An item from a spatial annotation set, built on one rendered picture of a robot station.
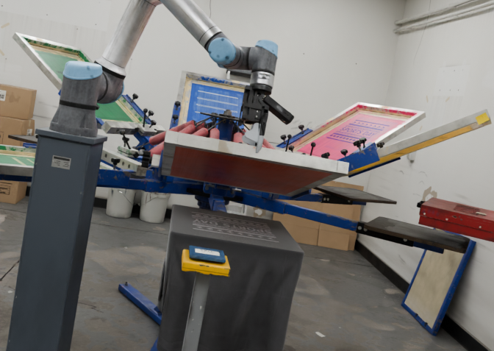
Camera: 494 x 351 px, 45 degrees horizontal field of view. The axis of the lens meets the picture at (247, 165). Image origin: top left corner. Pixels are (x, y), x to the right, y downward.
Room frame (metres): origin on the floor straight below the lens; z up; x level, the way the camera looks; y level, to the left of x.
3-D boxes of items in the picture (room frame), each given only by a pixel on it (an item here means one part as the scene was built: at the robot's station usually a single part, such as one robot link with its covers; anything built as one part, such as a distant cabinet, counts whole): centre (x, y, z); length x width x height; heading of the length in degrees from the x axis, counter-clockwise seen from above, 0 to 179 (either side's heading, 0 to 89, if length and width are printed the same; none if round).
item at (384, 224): (2.98, -0.46, 0.91); 1.34 x 0.40 x 0.08; 67
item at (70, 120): (1.92, 0.58, 1.25); 0.15 x 0.15 x 0.10
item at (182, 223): (2.13, 0.01, 0.95); 0.48 x 0.44 x 0.01; 7
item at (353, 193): (3.65, -0.38, 0.91); 1.34 x 0.40 x 0.08; 127
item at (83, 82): (1.93, 0.57, 1.37); 0.13 x 0.12 x 0.14; 167
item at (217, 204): (2.62, 0.08, 0.89); 1.24 x 0.06 x 0.06; 7
